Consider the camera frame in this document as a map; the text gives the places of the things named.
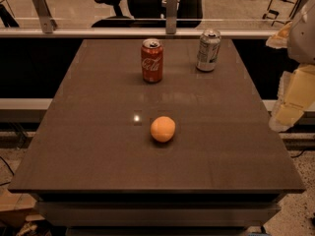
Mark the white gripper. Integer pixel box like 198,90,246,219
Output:
266,0,315,132

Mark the silver 7up can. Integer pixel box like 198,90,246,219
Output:
196,29,221,72

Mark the red Coca-Cola can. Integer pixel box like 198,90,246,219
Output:
141,38,163,83

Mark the wooden chair in background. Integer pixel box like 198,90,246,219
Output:
262,0,300,26

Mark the orange fruit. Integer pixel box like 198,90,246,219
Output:
151,116,176,143

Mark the black office chair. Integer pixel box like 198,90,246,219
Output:
92,0,203,28

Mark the brown table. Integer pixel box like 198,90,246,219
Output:
9,39,304,229

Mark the cardboard box on floor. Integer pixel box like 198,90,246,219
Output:
0,190,44,227

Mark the right metal railing bracket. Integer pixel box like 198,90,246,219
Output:
289,0,315,22

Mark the metal railing bracket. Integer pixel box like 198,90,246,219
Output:
165,0,177,34
289,0,315,22
32,0,57,33

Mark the black floor cable right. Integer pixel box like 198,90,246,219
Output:
289,148,311,159

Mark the black floor cable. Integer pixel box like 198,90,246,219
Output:
289,148,311,159
0,155,16,187

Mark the middle metal railing bracket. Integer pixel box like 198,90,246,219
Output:
165,0,177,34

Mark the left metal railing bracket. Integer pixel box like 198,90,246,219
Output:
32,0,57,33

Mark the black floor cable left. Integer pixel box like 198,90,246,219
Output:
0,155,16,187

